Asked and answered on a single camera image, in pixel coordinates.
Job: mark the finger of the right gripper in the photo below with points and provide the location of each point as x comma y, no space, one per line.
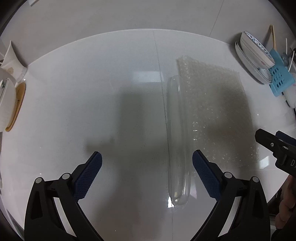
271,142
285,140

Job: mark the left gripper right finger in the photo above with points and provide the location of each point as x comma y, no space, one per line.
240,211

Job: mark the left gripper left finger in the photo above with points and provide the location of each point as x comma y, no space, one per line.
53,211

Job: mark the bubble wrap sheet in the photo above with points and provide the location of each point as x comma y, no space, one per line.
221,121

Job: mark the person right hand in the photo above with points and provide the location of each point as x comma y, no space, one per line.
286,204

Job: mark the white rice cooker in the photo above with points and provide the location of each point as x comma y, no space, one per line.
290,96

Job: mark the blue utensil holder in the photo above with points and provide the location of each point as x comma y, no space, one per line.
281,78

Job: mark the blue striped plate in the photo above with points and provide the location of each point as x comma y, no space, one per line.
254,72

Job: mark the blue patterned bowl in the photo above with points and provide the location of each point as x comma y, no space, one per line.
255,51

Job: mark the wooden chopsticks in holder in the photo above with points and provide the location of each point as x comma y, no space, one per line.
273,36

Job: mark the stacked white bowls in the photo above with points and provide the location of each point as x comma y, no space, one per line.
8,99

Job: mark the round wooden trivet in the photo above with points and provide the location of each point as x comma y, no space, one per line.
20,94

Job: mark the white utensil cup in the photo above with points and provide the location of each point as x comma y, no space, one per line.
12,65

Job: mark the left wall socket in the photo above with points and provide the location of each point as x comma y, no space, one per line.
32,2

